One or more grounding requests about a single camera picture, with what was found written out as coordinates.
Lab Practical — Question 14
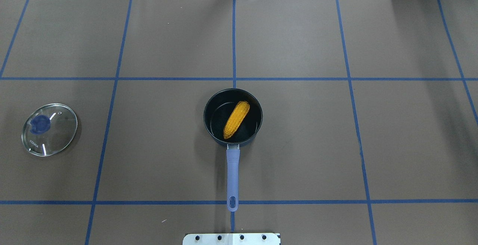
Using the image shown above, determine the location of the yellow corn cob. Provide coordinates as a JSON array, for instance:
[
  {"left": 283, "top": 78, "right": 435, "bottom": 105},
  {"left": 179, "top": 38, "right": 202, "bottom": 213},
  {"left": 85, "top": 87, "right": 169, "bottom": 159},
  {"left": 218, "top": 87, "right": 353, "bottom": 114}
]
[{"left": 223, "top": 101, "right": 250, "bottom": 139}]

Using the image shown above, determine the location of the glass pot lid blue knob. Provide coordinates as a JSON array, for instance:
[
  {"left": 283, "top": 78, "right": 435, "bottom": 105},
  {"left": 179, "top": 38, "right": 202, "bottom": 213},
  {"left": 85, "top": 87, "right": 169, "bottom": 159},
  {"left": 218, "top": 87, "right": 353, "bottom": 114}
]
[{"left": 22, "top": 103, "right": 78, "bottom": 157}]

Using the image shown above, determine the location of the dark blue saucepan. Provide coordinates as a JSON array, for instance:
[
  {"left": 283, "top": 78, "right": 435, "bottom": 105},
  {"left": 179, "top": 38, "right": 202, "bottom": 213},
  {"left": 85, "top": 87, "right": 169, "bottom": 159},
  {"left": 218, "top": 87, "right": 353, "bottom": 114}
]
[{"left": 203, "top": 88, "right": 263, "bottom": 212}]

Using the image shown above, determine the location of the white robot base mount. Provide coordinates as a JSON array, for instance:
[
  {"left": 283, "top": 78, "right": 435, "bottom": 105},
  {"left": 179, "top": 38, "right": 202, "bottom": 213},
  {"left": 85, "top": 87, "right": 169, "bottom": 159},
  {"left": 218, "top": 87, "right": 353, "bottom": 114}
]
[{"left": 182, "top": 233, "right": 282, "bottom": 245}]

